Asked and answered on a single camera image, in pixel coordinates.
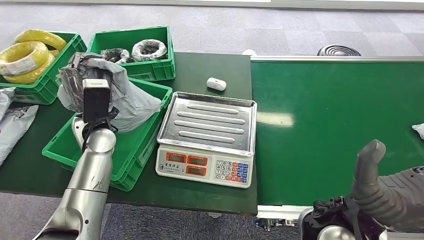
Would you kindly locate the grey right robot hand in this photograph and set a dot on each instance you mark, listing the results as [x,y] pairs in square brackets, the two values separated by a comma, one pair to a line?
[397,198]

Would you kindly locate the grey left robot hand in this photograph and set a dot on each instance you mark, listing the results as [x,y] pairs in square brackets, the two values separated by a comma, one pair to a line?
[71,86]

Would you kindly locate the grey package with red print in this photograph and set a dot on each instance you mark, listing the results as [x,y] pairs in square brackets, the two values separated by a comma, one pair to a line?
[132,102]

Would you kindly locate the pale grey package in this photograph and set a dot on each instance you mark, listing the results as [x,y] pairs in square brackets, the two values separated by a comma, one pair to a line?
[419,130]

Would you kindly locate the green crate with yellow coils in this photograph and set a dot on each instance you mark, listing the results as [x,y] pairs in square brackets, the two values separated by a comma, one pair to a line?
[63,76]

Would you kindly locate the small grey mailer bag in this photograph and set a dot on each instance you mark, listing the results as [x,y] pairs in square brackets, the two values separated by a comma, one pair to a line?
[5,99]

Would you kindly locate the large grey mailer bag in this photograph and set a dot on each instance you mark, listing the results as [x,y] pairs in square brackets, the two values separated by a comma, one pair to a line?
[13,129]

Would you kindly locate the green crate with black coils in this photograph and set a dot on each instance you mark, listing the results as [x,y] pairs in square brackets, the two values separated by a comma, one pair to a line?
[149,71]

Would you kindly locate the large empty green crate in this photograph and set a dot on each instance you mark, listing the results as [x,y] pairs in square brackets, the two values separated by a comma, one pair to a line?
[132,145]

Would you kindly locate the white electronic scale steel tray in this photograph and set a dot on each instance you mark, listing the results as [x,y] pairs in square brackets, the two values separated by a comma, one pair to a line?
[207,122]

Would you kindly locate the small white plastic case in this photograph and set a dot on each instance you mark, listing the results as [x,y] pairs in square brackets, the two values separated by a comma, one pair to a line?
[216,84]

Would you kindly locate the black round ribbed base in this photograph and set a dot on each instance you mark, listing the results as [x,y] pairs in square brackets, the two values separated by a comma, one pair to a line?
[338,51]

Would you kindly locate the white table foot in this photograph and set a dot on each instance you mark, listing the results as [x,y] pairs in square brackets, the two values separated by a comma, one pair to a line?
[215,215]
[249,52]

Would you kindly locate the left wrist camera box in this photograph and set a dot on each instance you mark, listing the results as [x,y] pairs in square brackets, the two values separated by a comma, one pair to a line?
[96,102]

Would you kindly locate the green conveyor belt aluminium frame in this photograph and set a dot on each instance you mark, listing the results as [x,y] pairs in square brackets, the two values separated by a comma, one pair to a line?
[314,139]

